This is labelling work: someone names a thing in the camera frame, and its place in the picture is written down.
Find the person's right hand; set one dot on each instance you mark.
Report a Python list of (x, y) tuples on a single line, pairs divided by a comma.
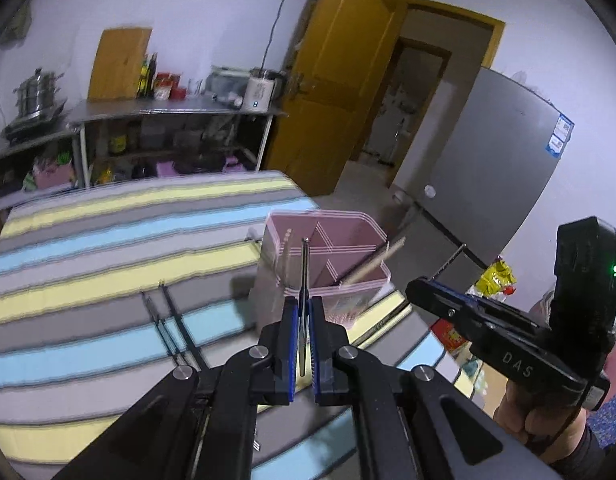
[(537, 425)]

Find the red cardboard box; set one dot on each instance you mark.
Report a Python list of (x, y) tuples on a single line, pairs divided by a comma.
[(450, 337)]

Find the yellow bottle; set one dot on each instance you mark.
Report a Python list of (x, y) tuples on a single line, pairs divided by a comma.
[(118, 144)]

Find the small red container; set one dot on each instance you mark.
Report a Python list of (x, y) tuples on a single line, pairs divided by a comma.
[(179, 93)]

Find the white round magnet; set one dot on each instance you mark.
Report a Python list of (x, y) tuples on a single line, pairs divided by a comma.
[(429, 191)]

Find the white electric kettle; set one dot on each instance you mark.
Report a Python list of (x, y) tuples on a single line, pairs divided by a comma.
[(260, 92)]

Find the yellow snack bag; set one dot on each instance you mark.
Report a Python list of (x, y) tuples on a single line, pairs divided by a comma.
[(496, 280)]

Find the clear storage box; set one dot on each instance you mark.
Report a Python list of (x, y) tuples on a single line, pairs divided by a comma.
[(228, 87)]

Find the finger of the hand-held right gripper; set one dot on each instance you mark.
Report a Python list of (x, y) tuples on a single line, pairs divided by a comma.
[(455, 294), (442, 307)]

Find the yellow wooden door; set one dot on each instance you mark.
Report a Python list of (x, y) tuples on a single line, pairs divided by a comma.
[(338, 75)]

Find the tall steel shelf table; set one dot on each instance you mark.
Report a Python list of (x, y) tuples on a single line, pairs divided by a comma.
[(178, 110)]

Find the white red-label jar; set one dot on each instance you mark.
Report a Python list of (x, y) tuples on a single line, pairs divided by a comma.
[(163, 93)]

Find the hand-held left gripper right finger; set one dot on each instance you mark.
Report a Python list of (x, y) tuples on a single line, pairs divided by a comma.
[(317, 355)]

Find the wooden cutting board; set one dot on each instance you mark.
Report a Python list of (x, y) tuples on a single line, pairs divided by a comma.
[(119, 65)]

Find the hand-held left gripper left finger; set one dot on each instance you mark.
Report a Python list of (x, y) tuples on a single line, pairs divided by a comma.
[(288, 355)]

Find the pink plastic basin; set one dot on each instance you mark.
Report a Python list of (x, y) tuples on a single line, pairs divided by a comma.
[(53, 176)]

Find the striped tablecloth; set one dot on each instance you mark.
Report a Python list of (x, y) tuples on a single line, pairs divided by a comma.
[(88, 260)]

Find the pink utensil holder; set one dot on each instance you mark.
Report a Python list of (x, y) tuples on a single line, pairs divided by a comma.
[(348, 232)]

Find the person's right forearm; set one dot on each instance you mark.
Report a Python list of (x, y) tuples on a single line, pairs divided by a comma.
[(590, 452)]

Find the black induction cooker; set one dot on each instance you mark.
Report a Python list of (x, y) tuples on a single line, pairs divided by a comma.
[(33, 124)]

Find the clear glass cup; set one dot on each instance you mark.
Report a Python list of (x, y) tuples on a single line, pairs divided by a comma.
[(194, 88)]

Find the grey refrigerator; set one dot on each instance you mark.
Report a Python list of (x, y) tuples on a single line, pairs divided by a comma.
[(477, 160)]

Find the red jar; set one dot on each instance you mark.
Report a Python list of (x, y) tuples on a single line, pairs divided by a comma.
[(168, 80)]

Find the long black chopstick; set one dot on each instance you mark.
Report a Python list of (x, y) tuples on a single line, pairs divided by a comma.
[(448, 262), (184, 325), (303, 270), (161, 327)]

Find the steel steamer pot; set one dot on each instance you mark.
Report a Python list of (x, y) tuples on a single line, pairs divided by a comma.
[(38, 95)]

